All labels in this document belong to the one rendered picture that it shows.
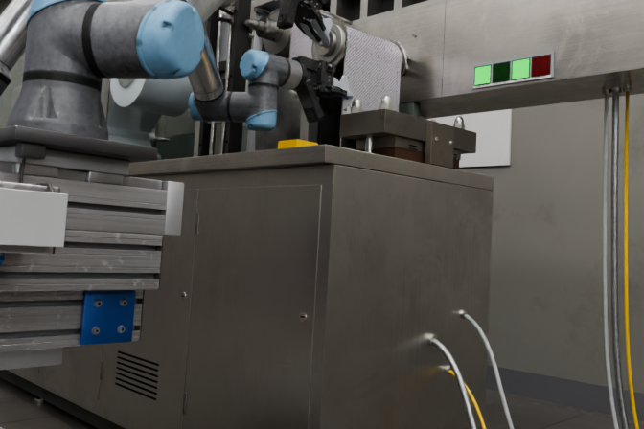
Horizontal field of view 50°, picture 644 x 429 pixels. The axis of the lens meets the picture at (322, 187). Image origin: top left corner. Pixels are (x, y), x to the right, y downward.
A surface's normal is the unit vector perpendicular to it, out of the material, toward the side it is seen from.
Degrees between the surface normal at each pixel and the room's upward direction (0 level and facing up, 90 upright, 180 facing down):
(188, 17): 95
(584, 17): 90
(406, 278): 90
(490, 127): 90
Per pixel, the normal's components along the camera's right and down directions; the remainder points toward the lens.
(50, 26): -0.18, -0.10
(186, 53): 0.95, 0.11
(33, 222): 0.73, -0.01
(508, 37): -0.73, -0.10
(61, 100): 0.39, -0.35
